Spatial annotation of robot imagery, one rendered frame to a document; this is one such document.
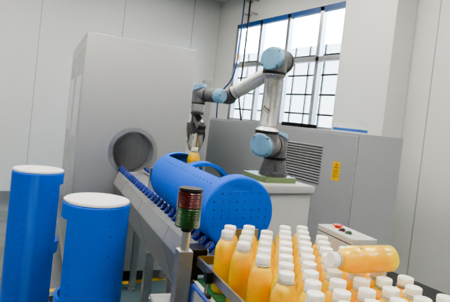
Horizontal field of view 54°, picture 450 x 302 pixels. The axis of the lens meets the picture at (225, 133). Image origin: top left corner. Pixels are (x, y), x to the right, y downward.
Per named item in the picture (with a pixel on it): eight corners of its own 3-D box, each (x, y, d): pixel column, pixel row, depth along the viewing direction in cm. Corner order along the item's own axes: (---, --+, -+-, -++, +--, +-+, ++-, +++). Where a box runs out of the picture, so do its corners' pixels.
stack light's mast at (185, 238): (192, 245, 118) (198, 186, 118) (199, 253, 112) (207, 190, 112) (169, 246, 116) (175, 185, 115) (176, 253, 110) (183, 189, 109)
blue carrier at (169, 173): (197, 201, 255) (201, 152, 254) (270, 248, 175) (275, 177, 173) (148, 201, 244) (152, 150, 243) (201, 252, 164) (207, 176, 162)
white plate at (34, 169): (39, 173, 242) (38, 175, 242) (73, 170, 267) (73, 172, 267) (1, 166, 252) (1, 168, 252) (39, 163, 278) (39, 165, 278)
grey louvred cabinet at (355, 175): (234, 241, 533) (247, 121, 529) (381, 320, 351) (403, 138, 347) (194, 243, 505) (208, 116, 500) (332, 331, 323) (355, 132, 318)
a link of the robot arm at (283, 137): (289, 157, 236) (292, 132, 235) (279, 159, 224) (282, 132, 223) (269, 154, 242) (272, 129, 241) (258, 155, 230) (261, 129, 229)
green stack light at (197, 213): (195, 223, 118) (197, 204, 118) (203, 229, 112) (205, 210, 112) (171, 222, 115) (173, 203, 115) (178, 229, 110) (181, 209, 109)
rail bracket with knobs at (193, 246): (203, 271, 157) (206, 242, 157) (210, 278, 151) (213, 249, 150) (176, 272, 153) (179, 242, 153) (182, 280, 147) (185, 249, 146)
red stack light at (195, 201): (197, 204, 118) (198, 189, 118) (205, 209, 112) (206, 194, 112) (173, 203, 115) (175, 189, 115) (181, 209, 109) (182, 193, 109)
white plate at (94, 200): (122, 193, 213) (122, 195, 213) (61, 191, 201) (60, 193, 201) (136, 205, 188) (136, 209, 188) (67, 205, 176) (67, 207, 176)
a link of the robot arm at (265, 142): (280, 158, 225) (294, 50, 221) (268, 159, 212) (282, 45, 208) (259, 154, 231) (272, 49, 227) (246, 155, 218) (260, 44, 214)
